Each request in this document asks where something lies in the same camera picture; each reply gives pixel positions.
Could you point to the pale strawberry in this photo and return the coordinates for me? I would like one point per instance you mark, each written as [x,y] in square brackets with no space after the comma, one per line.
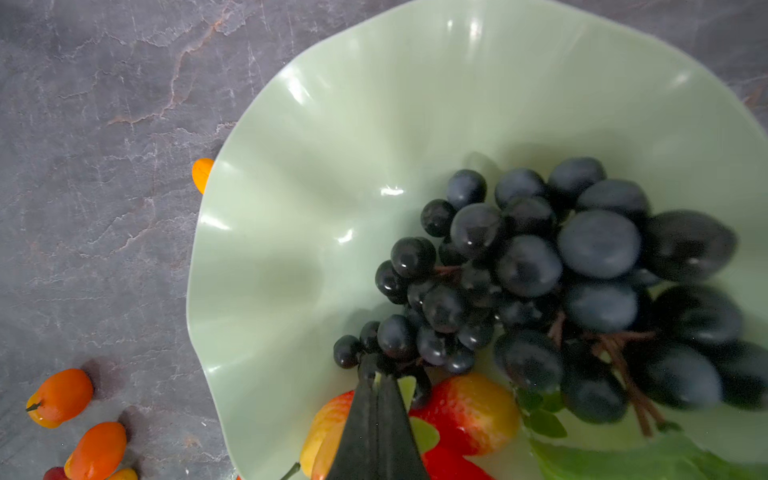
[55,473]

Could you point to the red yellow strawberry front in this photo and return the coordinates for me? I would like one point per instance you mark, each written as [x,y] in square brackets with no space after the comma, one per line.
[330,415]

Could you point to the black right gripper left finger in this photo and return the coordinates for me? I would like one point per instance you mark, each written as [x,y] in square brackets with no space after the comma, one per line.
[357,454]

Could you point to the green wavy fruit bowl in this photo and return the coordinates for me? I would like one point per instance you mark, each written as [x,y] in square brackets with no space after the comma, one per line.
[334,159]

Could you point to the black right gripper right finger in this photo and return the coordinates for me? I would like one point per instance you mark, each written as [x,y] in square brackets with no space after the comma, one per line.
[398,457]

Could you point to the small orange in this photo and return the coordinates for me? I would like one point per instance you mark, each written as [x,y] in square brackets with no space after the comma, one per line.
[99,452]
[61,398]

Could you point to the dark fake grape bunch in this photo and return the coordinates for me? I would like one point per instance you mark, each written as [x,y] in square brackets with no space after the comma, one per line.
[594,312]

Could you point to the yellow kumquat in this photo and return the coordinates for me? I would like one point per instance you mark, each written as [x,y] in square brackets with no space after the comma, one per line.
[124,474]
[201,170]

